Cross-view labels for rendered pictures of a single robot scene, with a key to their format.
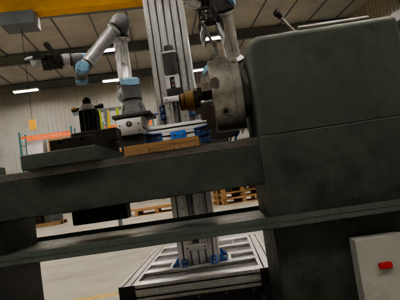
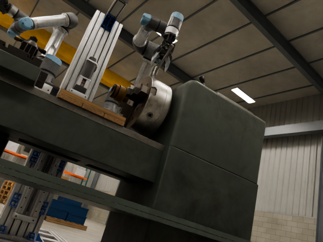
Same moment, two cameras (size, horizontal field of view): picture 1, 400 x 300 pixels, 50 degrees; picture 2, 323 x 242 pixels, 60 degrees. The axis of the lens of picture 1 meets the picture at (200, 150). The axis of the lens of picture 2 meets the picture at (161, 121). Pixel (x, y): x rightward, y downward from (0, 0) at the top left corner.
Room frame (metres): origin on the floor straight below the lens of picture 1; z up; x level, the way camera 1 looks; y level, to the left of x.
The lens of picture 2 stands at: (0.54, 0.40, 0.48)
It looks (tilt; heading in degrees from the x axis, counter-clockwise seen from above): 21 degrees up; 333
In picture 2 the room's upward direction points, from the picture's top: 16 degrees clockwise
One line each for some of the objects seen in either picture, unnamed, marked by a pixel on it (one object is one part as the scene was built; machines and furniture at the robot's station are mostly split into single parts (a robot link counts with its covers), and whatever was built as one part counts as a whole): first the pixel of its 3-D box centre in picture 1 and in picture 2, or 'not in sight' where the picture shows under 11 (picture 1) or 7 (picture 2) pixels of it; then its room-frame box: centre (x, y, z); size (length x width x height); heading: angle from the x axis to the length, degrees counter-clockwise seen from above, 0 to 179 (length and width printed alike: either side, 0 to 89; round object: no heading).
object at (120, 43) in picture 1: (122, 61); (53, 45); (2.62, 0.40, 1.54); 0.15 x 0.12 x 0.55; 19
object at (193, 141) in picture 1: (166, 149); (82, 116); (1.85, 0.14, 0.89); 0.36 x 0.30 x 0.04; 178
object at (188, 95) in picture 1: (190, 100); (119, 93); (1.85, 0.01, 1.08); 0.09 x 0.09 x 0.09; 88
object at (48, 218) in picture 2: not in sight; (66, 209); (8.91, -1.77, 0.39); 1.20 x 0.80 x 0.79; 104
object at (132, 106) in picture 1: (133, 107); (44, 78); (2.49, 0.35, 1.21); 0.15 x 0.15 x 0.10
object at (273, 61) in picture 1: (314, 87); (198, 138); (1.85, -0.54, 1.06); 0.59 x 0.48 x 0.39; 88
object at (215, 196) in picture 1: (237, 188); (21, 196); (11.51, -0.85, 0.36); 1.26 x 0.86 x 0.73; 107
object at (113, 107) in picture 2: not in sight; (109, 109); (2.47, -0.14, 1.21); 0.15 x 0.15 x 0.10
